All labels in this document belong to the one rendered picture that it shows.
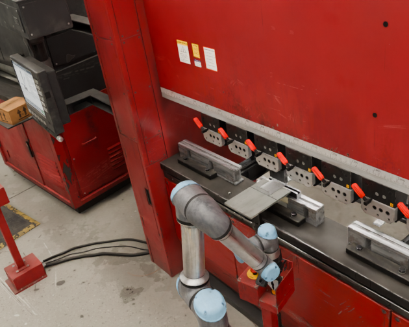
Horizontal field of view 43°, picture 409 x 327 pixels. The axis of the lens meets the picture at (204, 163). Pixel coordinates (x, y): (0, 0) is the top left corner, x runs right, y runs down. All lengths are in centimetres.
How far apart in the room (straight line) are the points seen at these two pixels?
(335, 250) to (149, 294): 157
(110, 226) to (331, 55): 270
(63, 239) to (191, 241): 242
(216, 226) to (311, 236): 75
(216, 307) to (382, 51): 106
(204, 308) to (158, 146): 135
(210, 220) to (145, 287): 189
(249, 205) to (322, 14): 94
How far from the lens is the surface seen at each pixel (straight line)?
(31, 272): 390
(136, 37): 283
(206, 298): 200
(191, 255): 196
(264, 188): 251
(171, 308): 340
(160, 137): 306
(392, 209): 208
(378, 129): 195
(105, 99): 327
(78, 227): 431
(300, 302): 269
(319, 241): 238
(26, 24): 273
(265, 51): 219
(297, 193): 247
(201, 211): 175
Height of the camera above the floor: 242
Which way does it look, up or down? 31 degrees down
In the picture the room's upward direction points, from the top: 10 degrees counter-clockwise
